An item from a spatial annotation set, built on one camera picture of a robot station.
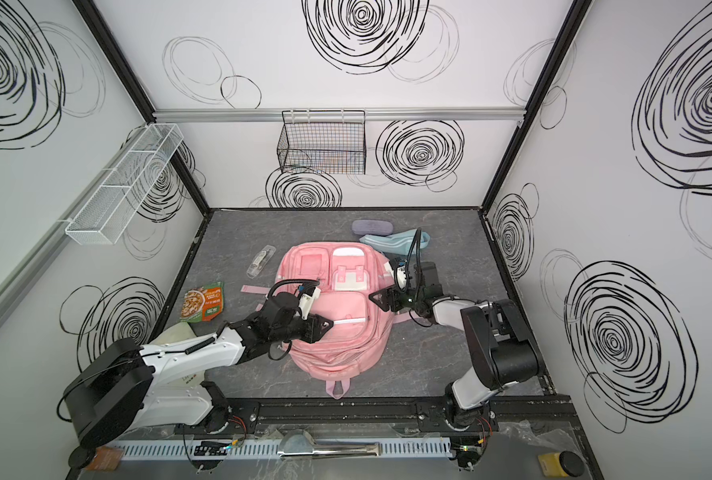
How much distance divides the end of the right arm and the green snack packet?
50 centimetres

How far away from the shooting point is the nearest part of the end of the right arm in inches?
29.1

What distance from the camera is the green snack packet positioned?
91 cm
